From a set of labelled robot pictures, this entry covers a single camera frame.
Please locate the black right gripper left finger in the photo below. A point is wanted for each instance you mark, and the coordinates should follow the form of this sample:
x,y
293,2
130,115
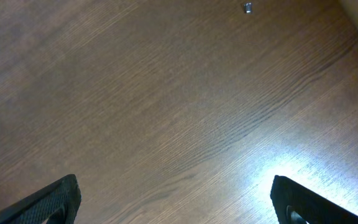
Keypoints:
x,y
58,202

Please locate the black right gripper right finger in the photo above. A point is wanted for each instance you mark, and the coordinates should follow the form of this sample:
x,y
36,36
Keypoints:
x,y
294,203

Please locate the small metal nut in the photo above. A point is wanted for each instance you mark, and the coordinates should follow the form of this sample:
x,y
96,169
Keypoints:
x,y
248,8

